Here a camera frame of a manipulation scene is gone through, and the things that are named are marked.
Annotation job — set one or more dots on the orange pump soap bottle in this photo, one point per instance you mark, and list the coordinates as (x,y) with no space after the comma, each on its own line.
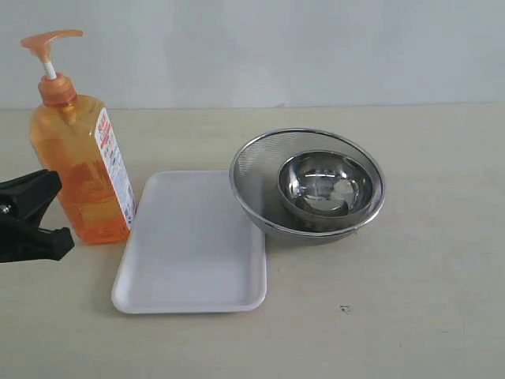
(72,134)

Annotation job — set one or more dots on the steel mesh strainer basket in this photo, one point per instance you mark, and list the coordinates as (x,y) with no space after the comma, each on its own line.
(253,179)

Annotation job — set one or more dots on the white rectangular foam tray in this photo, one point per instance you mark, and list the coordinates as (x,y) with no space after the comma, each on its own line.
(191,249)

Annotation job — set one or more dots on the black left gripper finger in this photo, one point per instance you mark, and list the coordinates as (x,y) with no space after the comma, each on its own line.
(22,241)
(29,196)

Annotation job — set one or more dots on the small stainless steel bowl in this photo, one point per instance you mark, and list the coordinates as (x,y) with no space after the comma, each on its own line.
(324,184)

